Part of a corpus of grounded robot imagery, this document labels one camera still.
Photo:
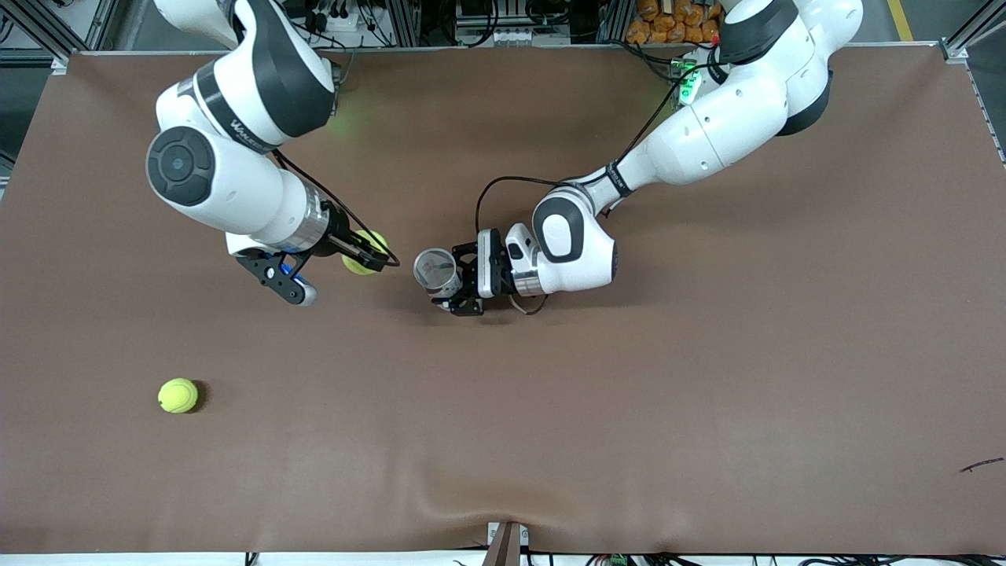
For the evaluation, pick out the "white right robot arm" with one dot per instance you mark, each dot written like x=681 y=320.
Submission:
x=251 y=189

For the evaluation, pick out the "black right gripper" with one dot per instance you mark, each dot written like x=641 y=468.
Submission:
x=339 y=237

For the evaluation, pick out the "white terminal strip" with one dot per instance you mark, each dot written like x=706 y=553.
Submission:
x=519 y=37

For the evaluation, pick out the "white power strip with plugs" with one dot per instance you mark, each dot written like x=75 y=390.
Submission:
x=346 y=20

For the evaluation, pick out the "plain yellow tennis ball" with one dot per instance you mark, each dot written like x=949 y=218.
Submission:
x=178 y=396

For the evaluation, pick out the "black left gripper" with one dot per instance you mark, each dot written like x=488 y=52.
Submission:
x=469 y=277

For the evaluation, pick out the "small green connector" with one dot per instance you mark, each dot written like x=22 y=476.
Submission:
x=617 y=560

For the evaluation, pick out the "yellow tennis ball black print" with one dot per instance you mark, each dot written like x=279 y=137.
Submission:
x=376 y=240

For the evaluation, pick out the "aluminium frame post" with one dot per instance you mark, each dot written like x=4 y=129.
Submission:
x=963 y=49
x=47 y=27

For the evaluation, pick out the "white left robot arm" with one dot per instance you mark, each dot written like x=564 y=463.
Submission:
x=707 y=126

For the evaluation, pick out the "table edge clamp bracket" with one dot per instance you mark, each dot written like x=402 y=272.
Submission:
x=505 y=544

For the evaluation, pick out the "pile of orange objects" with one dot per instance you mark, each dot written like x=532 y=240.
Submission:
x=668 y=23

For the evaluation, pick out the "yellow floor tape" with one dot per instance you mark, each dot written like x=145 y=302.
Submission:
x=902 y=20

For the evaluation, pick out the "blue white tennis ball can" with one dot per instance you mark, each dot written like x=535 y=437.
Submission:
x=436 y=271

